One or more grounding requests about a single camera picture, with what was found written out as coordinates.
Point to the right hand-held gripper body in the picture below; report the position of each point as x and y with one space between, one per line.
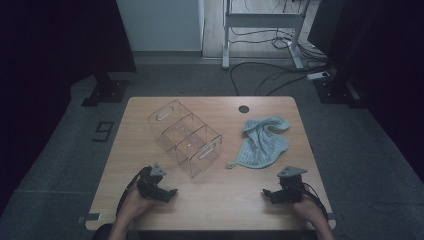
291 190

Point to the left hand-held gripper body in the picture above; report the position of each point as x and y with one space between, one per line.
150 185

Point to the light blue ribbed cloth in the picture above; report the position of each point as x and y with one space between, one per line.
263 146

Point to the clear plastic divided organizer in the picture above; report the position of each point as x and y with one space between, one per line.
185 140

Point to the person's left hand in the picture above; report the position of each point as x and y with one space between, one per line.
133 205

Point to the person's right hand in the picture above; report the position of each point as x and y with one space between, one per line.
311 211

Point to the grey tape strip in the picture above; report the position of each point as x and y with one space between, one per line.
330 216
91 217

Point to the person's dark clothing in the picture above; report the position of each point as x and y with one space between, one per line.
101 233

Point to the dark round table grommet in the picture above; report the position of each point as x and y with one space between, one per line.
243 109

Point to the black stand base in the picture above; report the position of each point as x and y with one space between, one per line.
108 91
335 91

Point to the white power strip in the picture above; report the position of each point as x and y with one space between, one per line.
318 75

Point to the dark curtain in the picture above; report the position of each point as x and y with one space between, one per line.
50 66
383 66

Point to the white metal desk frame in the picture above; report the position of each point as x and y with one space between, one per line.
263 20

